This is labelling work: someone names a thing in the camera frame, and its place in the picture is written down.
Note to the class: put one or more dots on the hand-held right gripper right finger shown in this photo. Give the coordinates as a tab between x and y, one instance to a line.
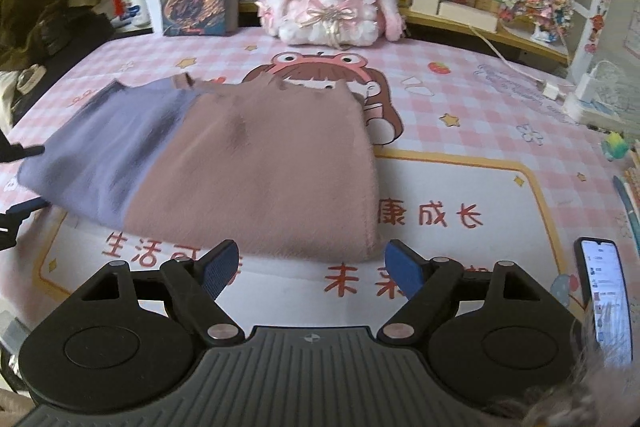
405	267

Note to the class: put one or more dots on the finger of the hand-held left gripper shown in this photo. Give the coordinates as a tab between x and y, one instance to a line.
10	227
15	153

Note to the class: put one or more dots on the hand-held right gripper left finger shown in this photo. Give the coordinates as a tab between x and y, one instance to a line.
220	269

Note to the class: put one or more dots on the purple and brown knit sweater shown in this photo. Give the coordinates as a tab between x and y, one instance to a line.
250	167

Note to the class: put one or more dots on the pink checked cartoon desk mat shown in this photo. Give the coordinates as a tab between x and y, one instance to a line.
450	147

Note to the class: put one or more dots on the olive green bag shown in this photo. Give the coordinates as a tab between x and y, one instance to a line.
45	17

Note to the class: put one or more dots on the white can with green lid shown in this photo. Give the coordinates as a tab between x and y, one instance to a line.
135	9

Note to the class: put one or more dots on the black smartphone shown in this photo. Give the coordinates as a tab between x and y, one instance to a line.
605	302

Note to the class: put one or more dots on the green and yellow small toy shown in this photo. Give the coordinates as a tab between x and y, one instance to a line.
615	146

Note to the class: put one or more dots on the white power strip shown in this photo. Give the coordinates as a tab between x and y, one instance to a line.
592	113

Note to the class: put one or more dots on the flat white box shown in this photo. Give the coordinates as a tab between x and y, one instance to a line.
467	16

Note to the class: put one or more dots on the white charger adapter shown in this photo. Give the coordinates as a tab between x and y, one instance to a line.
591	82

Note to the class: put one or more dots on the pink paper flower ornament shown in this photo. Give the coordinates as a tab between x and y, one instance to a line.
537	4

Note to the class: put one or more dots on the reindeer sticker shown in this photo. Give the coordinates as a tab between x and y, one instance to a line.
597	29

